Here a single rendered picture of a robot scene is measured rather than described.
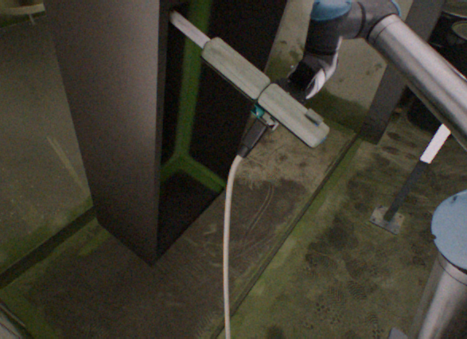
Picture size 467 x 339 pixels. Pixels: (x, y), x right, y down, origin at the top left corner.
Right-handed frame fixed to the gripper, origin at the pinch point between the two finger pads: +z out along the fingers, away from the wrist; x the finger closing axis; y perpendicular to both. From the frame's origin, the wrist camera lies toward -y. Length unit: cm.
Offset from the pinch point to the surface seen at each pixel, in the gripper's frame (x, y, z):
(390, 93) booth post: -46, 75, -209
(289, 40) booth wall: 49, 96, -214
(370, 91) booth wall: -34, 84, -210
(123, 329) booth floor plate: -6, 147, 28
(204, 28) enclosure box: 47, 29, -51
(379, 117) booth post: -55, 97, -210
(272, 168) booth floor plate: -13, 141, -124
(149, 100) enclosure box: 22.4, 10.6, 9.7
